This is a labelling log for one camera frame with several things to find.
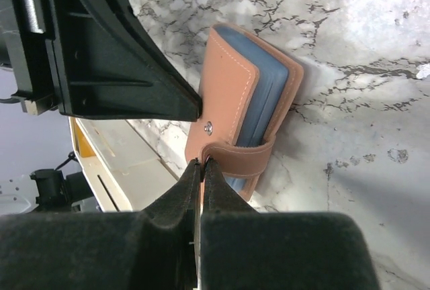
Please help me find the white plastic tray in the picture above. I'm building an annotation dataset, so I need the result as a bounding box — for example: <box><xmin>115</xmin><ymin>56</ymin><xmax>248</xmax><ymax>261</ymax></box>
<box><xmin>69</xmin><ymin>117</ymin><xmax>186</xmax><ymax>212</ymax></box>

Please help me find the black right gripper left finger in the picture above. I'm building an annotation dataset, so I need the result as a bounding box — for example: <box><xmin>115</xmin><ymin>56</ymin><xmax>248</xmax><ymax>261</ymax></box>
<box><xmin>1</xmin><ymin>160</ymin><xmax>201</xmax><ymax>289</ymax></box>

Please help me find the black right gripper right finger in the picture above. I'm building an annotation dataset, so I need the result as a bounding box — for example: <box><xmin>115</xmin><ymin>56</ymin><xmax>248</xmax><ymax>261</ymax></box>
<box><xmin>200</xmin><ymin>158</ymin><xmax>380</xmax><ymax>289</ymax></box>

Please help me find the tan leather card holder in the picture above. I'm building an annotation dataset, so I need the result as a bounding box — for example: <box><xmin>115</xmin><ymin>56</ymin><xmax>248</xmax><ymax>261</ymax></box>
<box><xmin>185</xmin><ymin>23</ymin><xmax>304</xmax><ymax>201</ymax></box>

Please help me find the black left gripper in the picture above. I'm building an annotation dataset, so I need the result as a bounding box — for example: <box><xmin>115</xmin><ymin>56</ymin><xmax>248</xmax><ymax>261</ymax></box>
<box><xmin>1</xmin><ymin>0</ymin><xmax>202</xmax><ymax>122</ymax></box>

